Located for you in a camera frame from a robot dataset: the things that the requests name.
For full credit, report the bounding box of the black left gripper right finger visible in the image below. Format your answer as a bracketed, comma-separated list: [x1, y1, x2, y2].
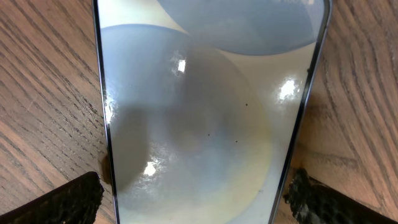
[283, 168, 397, 224]

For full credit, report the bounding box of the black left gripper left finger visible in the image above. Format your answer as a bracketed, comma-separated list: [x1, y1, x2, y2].
[1, 171, 104, 224]

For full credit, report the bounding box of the blue screen smartphone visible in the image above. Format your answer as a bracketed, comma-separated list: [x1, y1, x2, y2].
[93, 0, 332, 223]

